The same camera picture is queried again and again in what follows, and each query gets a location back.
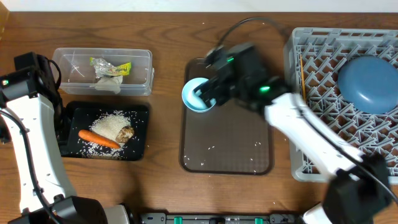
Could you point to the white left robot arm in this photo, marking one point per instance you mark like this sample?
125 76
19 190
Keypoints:
47 195

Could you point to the light blue plastic bowl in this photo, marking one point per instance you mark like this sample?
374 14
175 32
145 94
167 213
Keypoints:
191 100

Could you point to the white rice pile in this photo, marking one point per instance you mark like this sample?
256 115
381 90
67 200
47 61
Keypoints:
107 125

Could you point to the clear plastic bin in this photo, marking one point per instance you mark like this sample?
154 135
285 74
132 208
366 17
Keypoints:
72 67

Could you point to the yellow green snack wrapper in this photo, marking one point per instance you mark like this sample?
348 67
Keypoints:
105 69

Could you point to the wooden chopstick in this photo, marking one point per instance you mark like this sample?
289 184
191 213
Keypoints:
302 79

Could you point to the grey dishwasher rack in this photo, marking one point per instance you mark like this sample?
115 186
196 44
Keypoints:
324 52

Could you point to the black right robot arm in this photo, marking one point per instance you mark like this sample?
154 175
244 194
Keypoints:
358 184

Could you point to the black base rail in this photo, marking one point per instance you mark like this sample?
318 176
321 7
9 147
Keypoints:
163 218

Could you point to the dark blue plate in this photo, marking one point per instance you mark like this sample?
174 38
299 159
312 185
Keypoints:
370 84

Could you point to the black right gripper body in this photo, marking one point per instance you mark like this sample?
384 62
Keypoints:
226 91

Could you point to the white napkin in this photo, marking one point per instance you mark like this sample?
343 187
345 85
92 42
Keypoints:
109 84

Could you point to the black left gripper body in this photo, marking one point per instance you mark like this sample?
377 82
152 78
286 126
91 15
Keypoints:
60 121

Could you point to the orange carrot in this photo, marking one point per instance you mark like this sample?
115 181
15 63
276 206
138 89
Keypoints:
97 139

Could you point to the dark brown serving tray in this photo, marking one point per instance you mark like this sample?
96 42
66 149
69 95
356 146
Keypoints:
226 139

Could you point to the black food waste tray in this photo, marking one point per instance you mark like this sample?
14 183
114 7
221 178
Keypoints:
84 113

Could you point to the brown food scrap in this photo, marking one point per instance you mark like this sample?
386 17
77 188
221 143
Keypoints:
125 134

